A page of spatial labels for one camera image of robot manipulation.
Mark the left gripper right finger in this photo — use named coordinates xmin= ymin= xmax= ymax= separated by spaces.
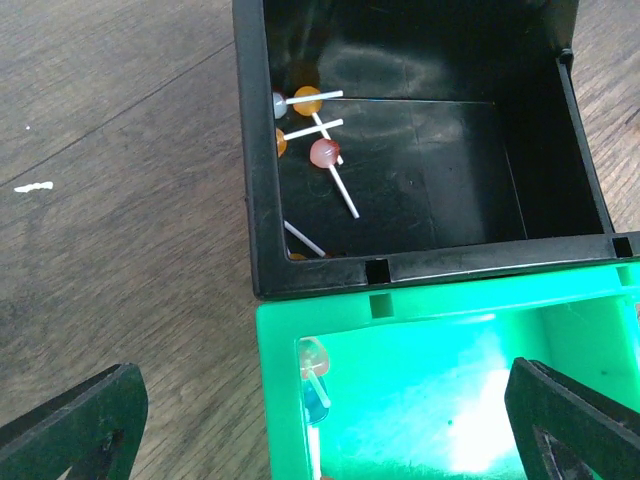
xmin=504 ymin=357 xmax=639 ymax=479

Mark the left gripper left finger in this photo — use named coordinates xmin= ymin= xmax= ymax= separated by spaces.
xmin=1 ymin=363 xmax=148 ymax=479

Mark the green bin with lollipop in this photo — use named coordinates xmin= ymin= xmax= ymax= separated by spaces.
xmin=256 ymin=262 xmax=639 ymax=479

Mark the blue lollipop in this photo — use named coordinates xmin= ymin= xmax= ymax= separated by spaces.
xmin=302 ymin=380 xmax=329 ymax=425

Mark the pink heart lollipop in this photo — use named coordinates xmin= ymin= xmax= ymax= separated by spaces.
xmin=299 ymin=337 xmax=331 ymax=408

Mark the black plastic bin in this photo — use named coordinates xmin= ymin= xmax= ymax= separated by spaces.
xmin=233 ymin=1 xmax=639 ymax=299

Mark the orange lollipop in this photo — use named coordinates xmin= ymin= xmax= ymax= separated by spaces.
xmin=275 ymin=119 xmax=344 ymax=158
xmin=291 ymin=85 xmax=345 ymax=166

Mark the red lollipop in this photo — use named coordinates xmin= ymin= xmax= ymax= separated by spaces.
xmin=309 ymin=138 xmax=360 ymax=219

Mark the white lollipop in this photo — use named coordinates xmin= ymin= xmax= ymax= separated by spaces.
xmin=272 ymin=90 xmax=344 ymax=119

